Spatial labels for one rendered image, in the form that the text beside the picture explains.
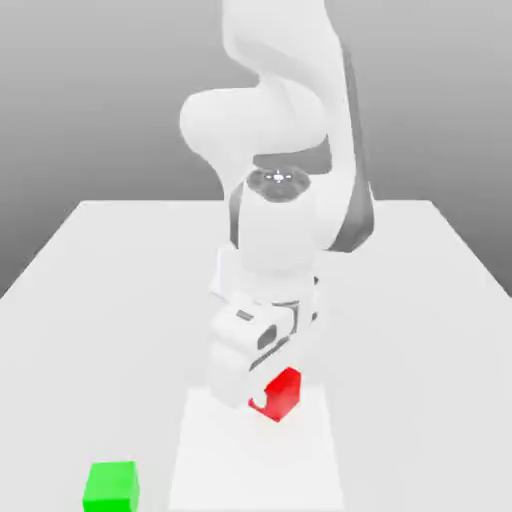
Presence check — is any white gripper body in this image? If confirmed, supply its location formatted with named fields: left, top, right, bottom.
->
left=206, top=333, right=318, bottom=410

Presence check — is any small red cube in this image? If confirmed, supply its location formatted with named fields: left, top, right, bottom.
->
left=247, top=366, right=302, bottom=424

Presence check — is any small green cube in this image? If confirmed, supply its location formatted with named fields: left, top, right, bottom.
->
left=81, top=460, right=141, bottom=512

